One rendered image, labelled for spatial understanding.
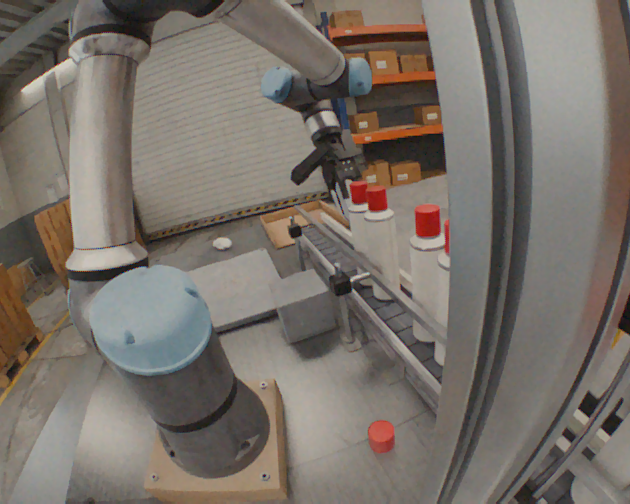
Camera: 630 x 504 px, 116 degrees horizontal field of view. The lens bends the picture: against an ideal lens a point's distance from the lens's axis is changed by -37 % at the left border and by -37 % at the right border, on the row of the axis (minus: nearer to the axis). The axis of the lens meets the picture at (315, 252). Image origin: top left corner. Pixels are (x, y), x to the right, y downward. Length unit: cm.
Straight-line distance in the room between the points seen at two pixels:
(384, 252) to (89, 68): 51
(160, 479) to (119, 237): 31
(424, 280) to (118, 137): 42
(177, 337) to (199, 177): 438
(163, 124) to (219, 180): 119
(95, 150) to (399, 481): 52
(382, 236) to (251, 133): 400
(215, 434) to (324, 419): 18
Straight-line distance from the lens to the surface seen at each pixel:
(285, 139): 442
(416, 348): 48
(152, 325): 27
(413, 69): 423
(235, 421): 37
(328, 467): 43
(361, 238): 57
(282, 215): 129
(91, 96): 41
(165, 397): 31
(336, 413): 47
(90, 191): 39
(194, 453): 38
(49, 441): 74
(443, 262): 35
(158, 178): 482
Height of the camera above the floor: 121
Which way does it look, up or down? 24 degrees down
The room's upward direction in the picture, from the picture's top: 12 degrees counter-clockwise
